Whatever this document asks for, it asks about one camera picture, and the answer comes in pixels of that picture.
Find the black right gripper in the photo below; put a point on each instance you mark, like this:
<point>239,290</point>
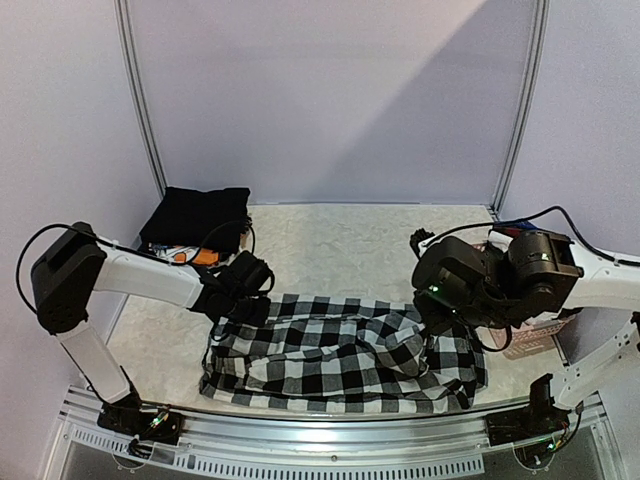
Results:
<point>432,314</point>

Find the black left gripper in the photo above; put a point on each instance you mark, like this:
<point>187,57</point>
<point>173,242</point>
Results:
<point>259,316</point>

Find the black t-shirt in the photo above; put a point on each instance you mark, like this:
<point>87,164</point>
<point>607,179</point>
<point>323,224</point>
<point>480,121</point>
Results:
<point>213,219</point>

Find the black white checked shirt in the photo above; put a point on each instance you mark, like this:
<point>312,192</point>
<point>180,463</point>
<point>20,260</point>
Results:
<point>337,355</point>

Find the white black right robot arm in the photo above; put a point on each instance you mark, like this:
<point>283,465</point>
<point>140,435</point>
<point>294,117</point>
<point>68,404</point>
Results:
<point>606,281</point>

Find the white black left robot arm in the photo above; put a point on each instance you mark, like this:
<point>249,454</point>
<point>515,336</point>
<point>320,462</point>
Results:
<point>80,263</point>

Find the pink plastic laundry basket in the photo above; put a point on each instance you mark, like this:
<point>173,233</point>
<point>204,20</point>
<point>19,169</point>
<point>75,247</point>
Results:
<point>530,335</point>

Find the colourful patterned folded shorts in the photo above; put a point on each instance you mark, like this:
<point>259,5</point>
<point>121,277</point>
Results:
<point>198,256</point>

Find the red black plaid shirt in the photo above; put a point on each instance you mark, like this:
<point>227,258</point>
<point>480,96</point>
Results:
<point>513,231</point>

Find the blue plaid garment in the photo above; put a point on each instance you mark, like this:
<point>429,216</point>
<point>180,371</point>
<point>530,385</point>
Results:
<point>519,224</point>

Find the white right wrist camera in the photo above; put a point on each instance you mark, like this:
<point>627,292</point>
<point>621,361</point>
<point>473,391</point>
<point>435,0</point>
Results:
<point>421,239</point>

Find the front aluminium rail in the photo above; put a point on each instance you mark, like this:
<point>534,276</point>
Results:
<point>219,446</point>

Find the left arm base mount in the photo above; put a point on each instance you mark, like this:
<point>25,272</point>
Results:
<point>132,417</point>

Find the left aluminium frame post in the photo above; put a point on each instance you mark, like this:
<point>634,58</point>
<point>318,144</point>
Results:
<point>132,68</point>

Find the aluminium frame post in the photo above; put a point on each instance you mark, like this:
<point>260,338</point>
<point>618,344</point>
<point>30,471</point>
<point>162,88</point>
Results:
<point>525,99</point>
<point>132,68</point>

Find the right aluminium frame post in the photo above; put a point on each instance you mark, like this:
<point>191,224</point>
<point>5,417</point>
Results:
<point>525,99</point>

